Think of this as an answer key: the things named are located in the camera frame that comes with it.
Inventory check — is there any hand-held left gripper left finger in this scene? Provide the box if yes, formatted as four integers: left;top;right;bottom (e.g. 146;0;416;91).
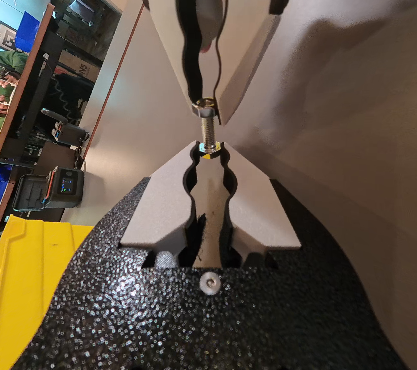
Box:
121;140;206;268

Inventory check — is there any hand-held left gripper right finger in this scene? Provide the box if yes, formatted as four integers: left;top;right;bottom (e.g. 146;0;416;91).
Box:
219;141;302;268

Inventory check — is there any silver hex nut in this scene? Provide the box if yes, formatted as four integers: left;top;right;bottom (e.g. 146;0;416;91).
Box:
198;142;224;161

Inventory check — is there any silver hex bolt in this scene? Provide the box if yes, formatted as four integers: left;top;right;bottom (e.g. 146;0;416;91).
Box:
192;97;219;151

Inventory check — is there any cardboard box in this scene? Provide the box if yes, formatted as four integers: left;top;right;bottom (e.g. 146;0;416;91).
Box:
58;49;100;83

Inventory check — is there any black handheld device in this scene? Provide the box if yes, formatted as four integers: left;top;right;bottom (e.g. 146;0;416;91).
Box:
41;108;89;146

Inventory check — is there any black case with display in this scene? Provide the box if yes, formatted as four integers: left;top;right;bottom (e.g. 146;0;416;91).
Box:
12;166;85;212

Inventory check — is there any blue plastic bin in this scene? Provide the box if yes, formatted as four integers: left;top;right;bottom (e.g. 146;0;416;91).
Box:
0;163;15;204
15;10;41;51

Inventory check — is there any yellow plastic bin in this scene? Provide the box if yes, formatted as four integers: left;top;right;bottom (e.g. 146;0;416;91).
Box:
0;214;95;370

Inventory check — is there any black desk with brown edge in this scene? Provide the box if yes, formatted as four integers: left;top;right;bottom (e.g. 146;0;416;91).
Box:
0;3;66;169

